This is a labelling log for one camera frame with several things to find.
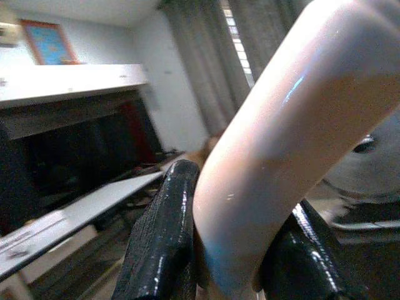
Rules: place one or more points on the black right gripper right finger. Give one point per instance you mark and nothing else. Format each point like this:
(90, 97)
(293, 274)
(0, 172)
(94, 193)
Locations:
(300, 265)

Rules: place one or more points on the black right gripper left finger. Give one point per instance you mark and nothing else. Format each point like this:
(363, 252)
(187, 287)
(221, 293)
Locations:
(159, 237)

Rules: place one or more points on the white table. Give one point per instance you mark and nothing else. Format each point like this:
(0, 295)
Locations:
(75, 212)

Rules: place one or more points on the black television screen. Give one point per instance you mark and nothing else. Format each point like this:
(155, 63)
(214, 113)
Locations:
(78, 156)

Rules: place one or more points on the grey curtain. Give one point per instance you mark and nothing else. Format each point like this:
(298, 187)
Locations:
(215, 56)

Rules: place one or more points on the orange framed blue picture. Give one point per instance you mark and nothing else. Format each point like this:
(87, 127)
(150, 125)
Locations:
(48, 42)

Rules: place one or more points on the white wall shelf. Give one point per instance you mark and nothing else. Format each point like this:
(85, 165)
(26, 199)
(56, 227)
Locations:
(68, 82)

